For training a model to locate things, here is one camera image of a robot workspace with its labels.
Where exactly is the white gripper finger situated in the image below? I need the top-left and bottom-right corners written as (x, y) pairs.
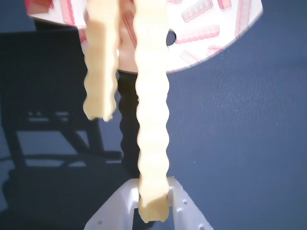
top-left (167, 176), bottom-right (213, 230)
top-left (83, 178), bottom-right (141, 230)

